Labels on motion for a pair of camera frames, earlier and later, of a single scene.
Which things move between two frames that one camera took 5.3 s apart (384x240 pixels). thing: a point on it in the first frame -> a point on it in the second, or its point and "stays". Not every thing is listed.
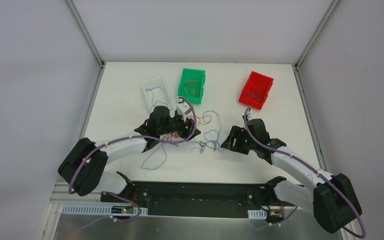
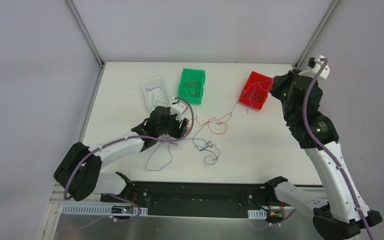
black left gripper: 181,124 stays
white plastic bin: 157,94 stays
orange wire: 190,84 stays
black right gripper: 239,141 -> 278,88
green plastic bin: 191,85 stays
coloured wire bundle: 209,140 -> 162,155
